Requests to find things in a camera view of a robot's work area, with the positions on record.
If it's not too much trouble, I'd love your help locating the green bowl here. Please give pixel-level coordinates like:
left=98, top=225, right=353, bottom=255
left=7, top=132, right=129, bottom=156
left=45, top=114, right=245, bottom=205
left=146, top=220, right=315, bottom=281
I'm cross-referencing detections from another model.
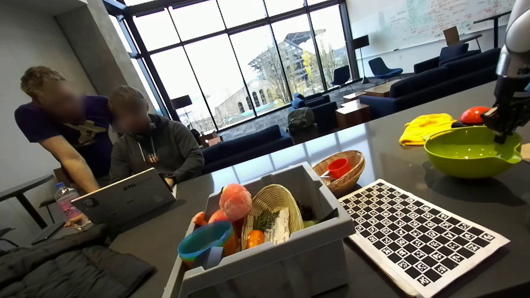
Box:
left=424, top=126, right=522, bottom=179

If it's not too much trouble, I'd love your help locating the black jacket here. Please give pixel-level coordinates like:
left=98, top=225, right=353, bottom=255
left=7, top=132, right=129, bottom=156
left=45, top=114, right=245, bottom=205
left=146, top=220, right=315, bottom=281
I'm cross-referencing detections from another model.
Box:
left=0, top=225, right=156, bottom=298

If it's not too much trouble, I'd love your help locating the red ball toy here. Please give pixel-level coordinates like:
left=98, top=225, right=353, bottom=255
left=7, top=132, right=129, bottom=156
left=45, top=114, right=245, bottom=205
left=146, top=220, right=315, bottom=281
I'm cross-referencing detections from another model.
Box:
left=460, top=106, right=489, bottom=126

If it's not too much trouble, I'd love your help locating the checkerboard calibration board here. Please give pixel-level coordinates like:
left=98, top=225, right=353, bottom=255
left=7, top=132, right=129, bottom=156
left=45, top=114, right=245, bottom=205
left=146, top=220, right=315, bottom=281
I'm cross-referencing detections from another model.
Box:
left=339, top=179, right=508, bottom=298

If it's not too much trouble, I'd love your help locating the grey plastic bin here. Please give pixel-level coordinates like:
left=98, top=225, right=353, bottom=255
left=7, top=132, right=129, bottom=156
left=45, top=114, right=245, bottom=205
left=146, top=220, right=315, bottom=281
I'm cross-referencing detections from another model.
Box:
left=162, top=162, right=354, bottom=298

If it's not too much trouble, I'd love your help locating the pink peach toy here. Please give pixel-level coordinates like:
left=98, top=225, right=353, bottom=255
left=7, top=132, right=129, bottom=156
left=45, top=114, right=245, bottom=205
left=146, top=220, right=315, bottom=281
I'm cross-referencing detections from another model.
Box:
left=219, top=184, right=252, bottom=220

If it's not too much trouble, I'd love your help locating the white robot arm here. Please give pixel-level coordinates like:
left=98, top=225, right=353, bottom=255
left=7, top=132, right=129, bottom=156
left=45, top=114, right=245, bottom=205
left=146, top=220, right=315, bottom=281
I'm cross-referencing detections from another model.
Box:
left=484, top=0, right=530, bottom=144

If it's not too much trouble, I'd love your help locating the grey laptop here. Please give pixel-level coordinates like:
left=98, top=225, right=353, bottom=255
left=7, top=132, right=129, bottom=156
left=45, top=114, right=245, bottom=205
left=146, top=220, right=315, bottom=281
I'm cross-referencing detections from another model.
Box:
left=71, top=167, right=176, bottom=228

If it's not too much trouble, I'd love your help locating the wicker basket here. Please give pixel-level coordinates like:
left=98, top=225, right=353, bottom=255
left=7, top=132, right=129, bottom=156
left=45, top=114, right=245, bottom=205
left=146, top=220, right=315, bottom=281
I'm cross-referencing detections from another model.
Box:
left=313, top=151, right=364, bottom=197

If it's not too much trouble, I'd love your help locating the person in purple shirt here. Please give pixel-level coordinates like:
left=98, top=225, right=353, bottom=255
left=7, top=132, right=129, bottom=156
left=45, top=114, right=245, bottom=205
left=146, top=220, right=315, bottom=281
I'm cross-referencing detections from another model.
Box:
left=13, top=65, right=118, bottom=195

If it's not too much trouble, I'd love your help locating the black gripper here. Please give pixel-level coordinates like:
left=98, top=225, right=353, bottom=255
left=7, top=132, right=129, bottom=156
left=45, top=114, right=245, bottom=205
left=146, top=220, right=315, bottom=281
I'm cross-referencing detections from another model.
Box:
left=487, top=76, right=530, bottom=144

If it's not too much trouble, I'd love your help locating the yellow cloth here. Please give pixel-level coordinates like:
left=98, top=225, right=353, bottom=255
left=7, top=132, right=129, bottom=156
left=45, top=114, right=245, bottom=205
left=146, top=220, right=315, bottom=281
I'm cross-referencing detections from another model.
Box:
left=399, top=113, right=454, bottom=147

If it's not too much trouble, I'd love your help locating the plastic water bottle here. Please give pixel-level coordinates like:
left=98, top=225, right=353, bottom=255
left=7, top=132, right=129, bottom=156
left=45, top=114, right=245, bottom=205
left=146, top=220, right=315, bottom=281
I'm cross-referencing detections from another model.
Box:
left=55, top=182, right=89, bottom=228

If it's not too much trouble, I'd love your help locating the blue measuring cup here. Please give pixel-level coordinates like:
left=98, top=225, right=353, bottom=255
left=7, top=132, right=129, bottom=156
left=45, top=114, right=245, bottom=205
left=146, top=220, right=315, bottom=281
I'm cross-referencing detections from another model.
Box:
left=177, top=222, right=232, bottom=268

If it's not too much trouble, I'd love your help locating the person in grey hoodie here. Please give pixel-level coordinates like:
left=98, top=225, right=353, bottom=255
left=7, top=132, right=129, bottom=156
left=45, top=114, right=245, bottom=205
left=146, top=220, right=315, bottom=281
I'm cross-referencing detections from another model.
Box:
left=108, top=84, right=205, bottom=185

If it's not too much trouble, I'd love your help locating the red cup in basket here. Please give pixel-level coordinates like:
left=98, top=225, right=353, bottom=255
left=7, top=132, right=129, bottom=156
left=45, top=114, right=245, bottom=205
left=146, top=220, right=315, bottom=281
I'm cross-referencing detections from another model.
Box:
left=323, top=157, right=353, bottom=179

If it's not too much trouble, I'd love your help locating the dark blue sofa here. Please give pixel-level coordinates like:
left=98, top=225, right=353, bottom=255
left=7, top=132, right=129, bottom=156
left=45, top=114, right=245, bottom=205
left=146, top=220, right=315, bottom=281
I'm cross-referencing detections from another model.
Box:
left=202, top=124, right=293, bottom=174

